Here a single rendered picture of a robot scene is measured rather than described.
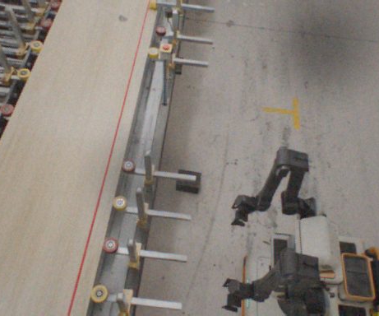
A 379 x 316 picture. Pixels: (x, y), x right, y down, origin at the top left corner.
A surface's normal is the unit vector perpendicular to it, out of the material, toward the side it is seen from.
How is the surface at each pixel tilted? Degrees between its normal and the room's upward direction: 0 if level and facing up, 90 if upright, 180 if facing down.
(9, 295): 0
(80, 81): 0
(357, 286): 0
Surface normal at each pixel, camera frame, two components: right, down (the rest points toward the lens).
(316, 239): -0.61, -0.47
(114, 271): 0.07, -0.52
